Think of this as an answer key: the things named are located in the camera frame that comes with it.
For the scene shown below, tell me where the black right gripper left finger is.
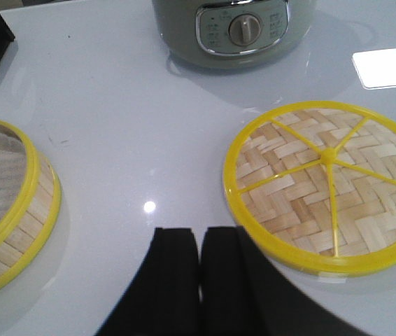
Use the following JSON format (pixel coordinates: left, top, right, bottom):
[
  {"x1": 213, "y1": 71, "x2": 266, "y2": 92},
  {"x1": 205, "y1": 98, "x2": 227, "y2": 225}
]
[{"x1": 97, "y1": 227, "x2": 200, "y2": 335}]

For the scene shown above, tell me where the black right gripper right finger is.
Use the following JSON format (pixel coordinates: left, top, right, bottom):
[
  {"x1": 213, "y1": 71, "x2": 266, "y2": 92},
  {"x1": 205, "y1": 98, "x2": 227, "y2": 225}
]
[{"x1": 201, "y1": 227, "x2": 363, "y2": 335}]

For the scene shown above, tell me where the bamboo steamer lid yellow rim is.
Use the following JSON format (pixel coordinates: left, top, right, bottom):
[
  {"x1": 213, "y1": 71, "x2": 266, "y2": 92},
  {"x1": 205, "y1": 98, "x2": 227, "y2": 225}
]
[{"x1": 223, "y1": 101, "x2": 396, "y2": 277}]

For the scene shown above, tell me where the center bamboo steamer basket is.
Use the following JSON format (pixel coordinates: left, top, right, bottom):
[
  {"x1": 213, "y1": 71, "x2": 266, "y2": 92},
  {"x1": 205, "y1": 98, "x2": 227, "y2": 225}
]
[{"x1": 0, "y1": 120, "x2": 62, "y2": 289}]

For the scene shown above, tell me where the grey-green electric cooking pot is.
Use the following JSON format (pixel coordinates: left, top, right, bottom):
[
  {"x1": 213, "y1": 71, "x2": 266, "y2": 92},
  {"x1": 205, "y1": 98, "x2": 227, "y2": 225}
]
[{"x1": 152, "y1": 0, "x2": 316, "y2": 69}]

